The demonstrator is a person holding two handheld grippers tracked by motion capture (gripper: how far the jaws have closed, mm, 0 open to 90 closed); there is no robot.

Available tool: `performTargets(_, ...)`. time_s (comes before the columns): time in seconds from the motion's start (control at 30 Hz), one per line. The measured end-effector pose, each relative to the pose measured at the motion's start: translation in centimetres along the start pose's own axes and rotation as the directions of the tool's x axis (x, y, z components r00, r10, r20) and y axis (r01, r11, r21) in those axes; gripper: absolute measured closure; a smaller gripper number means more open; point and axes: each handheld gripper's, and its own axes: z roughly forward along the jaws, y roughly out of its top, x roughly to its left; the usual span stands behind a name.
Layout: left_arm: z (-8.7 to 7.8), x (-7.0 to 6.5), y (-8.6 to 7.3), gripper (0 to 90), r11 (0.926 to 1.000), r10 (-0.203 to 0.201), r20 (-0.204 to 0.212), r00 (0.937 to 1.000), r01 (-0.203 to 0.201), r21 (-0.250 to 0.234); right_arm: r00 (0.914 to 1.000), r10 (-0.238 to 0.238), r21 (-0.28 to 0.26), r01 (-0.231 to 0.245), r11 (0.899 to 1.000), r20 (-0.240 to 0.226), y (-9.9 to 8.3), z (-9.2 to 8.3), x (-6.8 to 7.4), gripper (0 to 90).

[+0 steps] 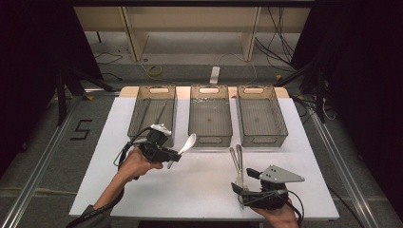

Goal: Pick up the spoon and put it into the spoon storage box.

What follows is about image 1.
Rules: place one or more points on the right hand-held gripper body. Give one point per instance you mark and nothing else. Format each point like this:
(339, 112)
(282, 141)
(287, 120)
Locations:
(275, 175)

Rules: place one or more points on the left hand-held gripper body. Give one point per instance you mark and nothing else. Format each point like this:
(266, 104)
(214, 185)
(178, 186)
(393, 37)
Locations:
(155, 152)

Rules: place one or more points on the metal tongs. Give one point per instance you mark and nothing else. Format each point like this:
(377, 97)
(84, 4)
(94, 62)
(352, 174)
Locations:
(240, 158)

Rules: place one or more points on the white plastic spoon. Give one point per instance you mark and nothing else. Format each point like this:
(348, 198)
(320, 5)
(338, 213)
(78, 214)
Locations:
(190, 141)

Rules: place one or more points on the metal chopstick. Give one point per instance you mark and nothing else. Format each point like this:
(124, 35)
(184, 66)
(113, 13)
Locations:
(162, 112)

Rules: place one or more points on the clear grey plastic bin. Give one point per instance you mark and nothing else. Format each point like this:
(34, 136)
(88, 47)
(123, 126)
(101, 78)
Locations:
(210, 120)
(263, 120)
(142, 110)

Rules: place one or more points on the person's left hand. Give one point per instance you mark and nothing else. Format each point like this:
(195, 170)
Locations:
(136, 166)

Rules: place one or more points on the person's right hand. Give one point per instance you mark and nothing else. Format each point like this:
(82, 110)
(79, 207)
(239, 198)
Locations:
(280, 218)

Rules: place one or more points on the black tripod stand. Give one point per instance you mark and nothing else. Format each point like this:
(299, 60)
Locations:
(61, 101)
(320, 101)

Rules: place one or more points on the white power strip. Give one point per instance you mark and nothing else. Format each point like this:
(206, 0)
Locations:
(214, 75)

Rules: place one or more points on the black curtain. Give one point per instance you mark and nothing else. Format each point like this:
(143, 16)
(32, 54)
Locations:
(364, 79)
(25, 63)

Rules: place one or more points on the beige wooden shelf unit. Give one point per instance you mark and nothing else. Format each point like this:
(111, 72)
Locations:
(190, 22)

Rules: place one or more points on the aluminium floor rail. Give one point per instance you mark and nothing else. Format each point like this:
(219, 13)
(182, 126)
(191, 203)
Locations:
(344, 174)
(40, 164)

